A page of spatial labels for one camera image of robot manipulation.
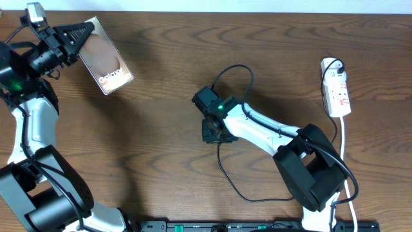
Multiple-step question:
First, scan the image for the Galaxy S25 Ultra smartphone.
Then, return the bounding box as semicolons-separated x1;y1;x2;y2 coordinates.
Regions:
80;16;135;95

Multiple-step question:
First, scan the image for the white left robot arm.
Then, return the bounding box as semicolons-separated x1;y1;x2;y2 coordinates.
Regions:
1;23;135;231

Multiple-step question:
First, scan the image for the white power strip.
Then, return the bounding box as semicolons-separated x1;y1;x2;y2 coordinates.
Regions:
321;57;351;118

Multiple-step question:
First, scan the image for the white USB charger adapter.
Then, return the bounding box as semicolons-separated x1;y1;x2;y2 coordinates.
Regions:
323;68;347;86

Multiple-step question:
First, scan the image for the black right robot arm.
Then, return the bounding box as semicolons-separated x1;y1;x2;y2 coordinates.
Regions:
192;90;353;231

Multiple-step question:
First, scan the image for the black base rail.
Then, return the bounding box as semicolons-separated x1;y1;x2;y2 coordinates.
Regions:
138;219;380;232

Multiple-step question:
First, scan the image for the black USB charging cable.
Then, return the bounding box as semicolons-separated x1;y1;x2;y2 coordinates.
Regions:
217;57;345;203

